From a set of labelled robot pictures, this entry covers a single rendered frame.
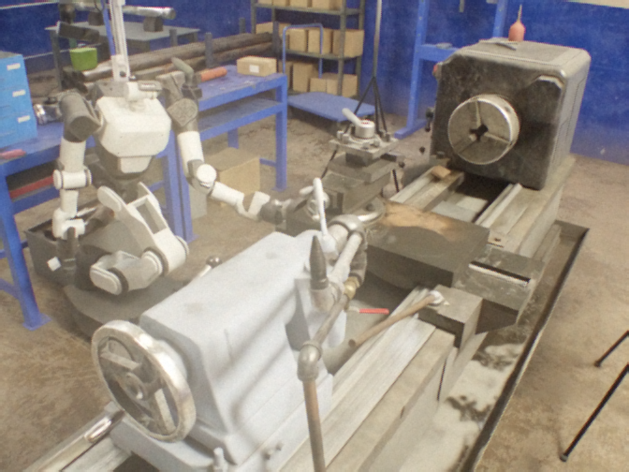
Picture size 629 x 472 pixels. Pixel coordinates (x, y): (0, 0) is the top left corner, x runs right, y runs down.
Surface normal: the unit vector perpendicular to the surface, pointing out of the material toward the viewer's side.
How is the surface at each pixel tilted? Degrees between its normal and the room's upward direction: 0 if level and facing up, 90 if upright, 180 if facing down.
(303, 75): 90
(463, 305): 0
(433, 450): 0
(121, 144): 111
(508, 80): 90
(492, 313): 90
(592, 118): 90
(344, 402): 0
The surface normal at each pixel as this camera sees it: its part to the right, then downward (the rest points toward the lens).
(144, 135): 0.51, 0.71
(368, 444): 0.03, -0.87
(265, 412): 0.74, -0.16
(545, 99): -0.55, 0.40
